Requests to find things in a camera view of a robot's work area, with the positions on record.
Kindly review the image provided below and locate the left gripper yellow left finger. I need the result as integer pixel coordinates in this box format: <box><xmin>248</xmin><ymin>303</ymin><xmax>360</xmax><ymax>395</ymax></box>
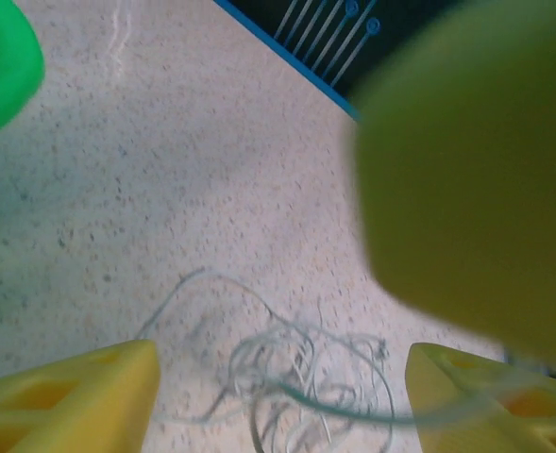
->
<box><xmin>0</xmin><ymin>339</ymin><xmax>160</xmax><ymax>453</ymax></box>

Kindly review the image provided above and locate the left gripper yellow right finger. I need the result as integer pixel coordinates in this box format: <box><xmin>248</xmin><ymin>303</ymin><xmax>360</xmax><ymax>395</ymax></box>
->
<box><xmin>408</xmin><ymin>342</ymin><xmax>556</xmax><ymax>453</ymax></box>

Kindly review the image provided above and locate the thin green cable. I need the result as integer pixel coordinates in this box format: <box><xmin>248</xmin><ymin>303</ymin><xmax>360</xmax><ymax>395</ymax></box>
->
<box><xmin>258</xmin><ymin>375</ymin><xmax>513</xmax><ymax>429</ymax></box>

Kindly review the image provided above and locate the thin white cable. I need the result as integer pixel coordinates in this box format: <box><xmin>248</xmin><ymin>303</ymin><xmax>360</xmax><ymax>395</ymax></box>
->
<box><xmin>134</xmin><ymin>267</ymin><xmax>397</xmax><ymax>453</ymax></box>

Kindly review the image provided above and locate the green plastic basket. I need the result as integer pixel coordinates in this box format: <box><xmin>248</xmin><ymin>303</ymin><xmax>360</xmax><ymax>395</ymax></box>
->
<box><xmin>0</xmin><ymin>0</ymin><xmax>47</xmax><ymax>143</ymax></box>

